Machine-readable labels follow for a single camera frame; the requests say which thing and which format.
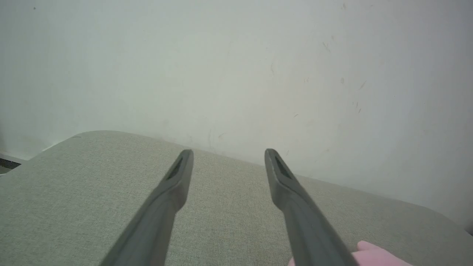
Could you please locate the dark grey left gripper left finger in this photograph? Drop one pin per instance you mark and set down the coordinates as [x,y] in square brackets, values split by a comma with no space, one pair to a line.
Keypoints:
[159,218]

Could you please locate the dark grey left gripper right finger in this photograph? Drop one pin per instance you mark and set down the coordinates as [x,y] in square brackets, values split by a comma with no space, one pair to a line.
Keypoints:
[303,218]

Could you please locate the pink garment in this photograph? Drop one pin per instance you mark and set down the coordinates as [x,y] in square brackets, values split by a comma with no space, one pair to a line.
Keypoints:
[373,255]

